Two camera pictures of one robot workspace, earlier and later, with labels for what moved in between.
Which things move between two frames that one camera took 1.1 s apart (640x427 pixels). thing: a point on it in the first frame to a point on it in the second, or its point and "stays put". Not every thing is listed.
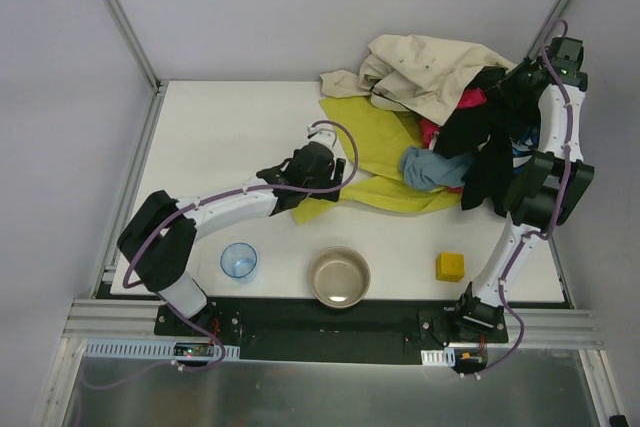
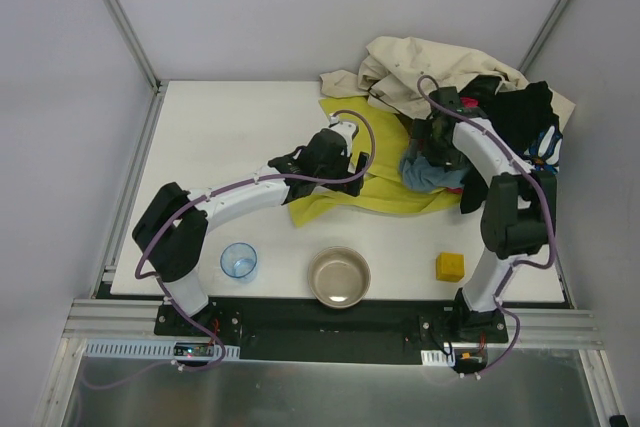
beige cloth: x=420 y=74 stays put
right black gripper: x=493 y=110 to x=422 y=142
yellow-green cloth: x=375 y=139 stays put
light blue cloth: x=423 y=169 stays put
